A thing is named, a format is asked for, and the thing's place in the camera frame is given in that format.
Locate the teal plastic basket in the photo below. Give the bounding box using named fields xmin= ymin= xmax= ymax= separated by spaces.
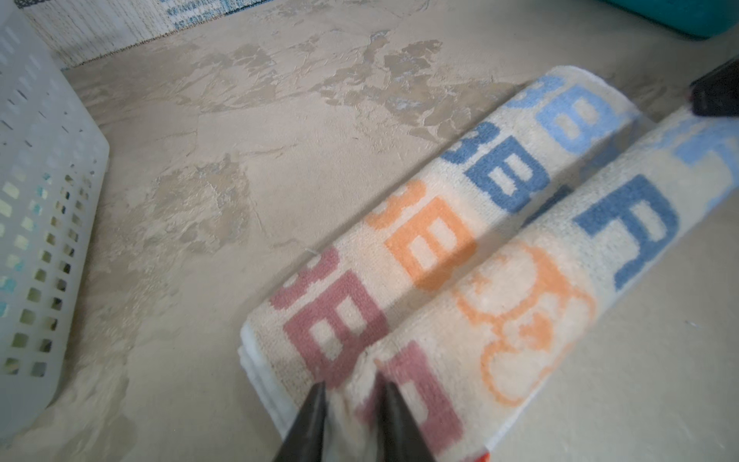
xmin=607 ymin=0 xmax=738 ymax=39

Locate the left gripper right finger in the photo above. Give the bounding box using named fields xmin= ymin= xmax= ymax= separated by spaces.
xmin=376 ymin=381 xmax=435 ymax=462

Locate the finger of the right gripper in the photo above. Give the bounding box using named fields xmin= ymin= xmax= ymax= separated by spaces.
xmin=689 ymin=57 xmax=739 ymax=117

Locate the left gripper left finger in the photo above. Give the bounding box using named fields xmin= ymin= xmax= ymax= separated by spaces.
xmin=273 ymin=382 xmax=327 ymax=462

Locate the pastel blue letter towel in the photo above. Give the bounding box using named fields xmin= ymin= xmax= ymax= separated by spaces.
xmin=239 ymin=67 xmax=738 ymax=461

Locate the white plastic basket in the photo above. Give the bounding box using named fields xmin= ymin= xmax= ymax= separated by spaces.
xmin=1 ymin=1 xmax=110 ymax=439

